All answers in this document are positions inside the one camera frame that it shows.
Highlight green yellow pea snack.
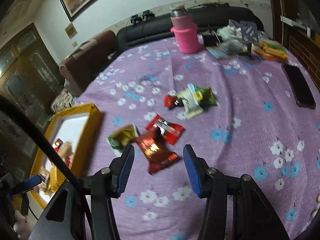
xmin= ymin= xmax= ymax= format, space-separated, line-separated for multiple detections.
xmin=107 ymin=124 xmax=138 ymax=152

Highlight red shiny snack bag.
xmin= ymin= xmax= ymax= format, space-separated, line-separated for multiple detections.
xmin=133 ymin=128 xmax=181 ymax=175

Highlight red chocolate candy packet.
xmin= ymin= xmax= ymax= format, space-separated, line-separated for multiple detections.
xmin=145 ymin=114 xmax=184 ymax=145

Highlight beige cracker packet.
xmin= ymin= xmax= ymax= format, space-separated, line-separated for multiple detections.
xmin=58 ymin=141 xmax=73 ymax=166

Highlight yellow packet in box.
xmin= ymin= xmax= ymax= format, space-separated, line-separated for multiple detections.
xmin=47 ymin=166 xmax=65 ymax=192

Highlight yellow cardboard box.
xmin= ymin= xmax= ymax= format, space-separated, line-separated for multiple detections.
xmin=30 ymin=103 xmax=102 ymax=209

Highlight white green snack packet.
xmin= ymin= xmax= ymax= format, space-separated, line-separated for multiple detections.
xmin=177 ymin=83 xmax=204 ymax=119

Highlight purple floral tablecloth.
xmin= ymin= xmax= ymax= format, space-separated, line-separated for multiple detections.
xmin=75 ymin=37 xmax=319 ymax=239

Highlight red candy wrapper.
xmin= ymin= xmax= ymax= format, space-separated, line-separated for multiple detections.
xmin=164 ymin=94 xmax=183 ymax=109

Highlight floral blanket bed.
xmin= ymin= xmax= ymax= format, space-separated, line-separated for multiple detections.
xmin=50 ymin=79 xmax=73 ymax=114

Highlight wooden cabinet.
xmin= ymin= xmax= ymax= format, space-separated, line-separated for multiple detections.
xmin=1 ymin=23 xmax=64 ymax=131

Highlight brown armchair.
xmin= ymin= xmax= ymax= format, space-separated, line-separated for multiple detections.
xmin=59 ymin=30 xmax=118 ymax=96

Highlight black smartphone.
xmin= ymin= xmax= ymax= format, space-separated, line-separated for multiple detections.
xmin=282 ymin=64 xmax=316 ymax=109

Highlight orange snack boxes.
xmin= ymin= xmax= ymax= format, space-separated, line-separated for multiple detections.
xmin=252 ymin=39 xmax=288 ymax=63

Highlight white plastic bag pile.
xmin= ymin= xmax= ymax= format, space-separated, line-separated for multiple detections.
xmin=216 ymin=20 xmax=247 ymax=55

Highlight pink sleeved thermos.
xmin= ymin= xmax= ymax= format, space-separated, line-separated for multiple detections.
xmin=170 ymin=4 xmax=200 ymax=54

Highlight black phone stand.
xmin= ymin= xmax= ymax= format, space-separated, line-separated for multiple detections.
xmin=240 ymin=21 xmax=261 ymax=64

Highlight black leather sofa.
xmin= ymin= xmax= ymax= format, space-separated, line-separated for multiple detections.
xmin=117 ymin=4 xmax=264 ymax=53

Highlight black cable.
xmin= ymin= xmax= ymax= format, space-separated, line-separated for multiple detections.
xmin=0 ymin=96 xmax=93 ymax=230

